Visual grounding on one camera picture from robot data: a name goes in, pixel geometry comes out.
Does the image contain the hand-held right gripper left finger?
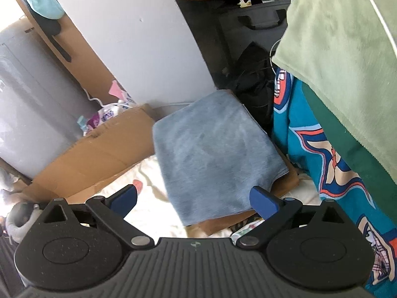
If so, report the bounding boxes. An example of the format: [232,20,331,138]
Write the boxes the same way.
[39,185,155,250]

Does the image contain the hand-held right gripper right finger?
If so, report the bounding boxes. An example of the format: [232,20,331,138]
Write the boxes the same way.
[236,186,348,249]

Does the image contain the blue denim pants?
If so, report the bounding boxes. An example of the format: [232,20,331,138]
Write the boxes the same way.
[152,89,290,228]

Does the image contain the brown folded garment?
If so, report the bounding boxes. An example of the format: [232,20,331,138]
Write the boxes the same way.
[198,90,300,237]

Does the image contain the cream printed bed sheet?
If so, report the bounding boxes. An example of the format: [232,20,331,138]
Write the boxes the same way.
[66,154,325,244]

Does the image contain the flat brown cardboard sheet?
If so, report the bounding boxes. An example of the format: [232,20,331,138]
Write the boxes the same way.
[22,103,156,204]

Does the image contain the teal printed blanket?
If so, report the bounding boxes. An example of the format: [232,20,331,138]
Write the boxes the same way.
[272,67,397,298]

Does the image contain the purple white package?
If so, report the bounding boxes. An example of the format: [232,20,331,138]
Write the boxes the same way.
[76,80,137,135]

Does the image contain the dark green garment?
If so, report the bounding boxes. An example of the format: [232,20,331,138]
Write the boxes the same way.
[302,82,397,201]

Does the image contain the grey fuzzy slipper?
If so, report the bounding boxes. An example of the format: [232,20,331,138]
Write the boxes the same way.
[5,201,41,244]

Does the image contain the black crumpled bag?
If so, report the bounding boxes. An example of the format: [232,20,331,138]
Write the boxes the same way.
[232,41,277,132]

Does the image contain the grey plastic covering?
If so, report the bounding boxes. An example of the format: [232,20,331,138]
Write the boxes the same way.
[0,30,104,179]

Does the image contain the brown cardboard box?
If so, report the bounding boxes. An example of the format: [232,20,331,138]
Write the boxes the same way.
[4,0,132,108]

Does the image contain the light green fleece blanket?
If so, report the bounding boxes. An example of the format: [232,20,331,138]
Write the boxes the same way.
[271,0,397,179]

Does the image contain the grey storage bag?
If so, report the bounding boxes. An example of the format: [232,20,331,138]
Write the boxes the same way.
[216,0,291,70]

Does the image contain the black strap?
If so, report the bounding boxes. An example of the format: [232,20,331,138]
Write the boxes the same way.
[30,12,72,63]

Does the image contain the thin white cable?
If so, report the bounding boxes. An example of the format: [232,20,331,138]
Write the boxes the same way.
[269,0,397,72]

